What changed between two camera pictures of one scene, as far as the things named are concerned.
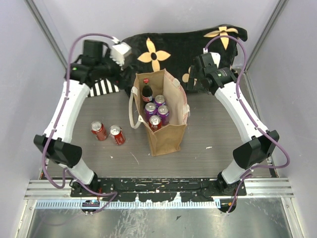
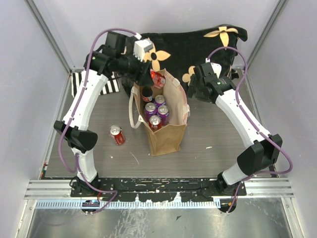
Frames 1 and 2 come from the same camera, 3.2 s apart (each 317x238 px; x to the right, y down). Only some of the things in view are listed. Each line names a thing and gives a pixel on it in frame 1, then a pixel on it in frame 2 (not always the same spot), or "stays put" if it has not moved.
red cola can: x=98 y=128 to x=158 y=80
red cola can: x=116 y=133 stays put
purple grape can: x=150 y=110 stays put
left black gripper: x=125 y=80 to x=142 y=76
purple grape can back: x=159 y=100 stays put
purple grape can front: x=163 y=111 stays put
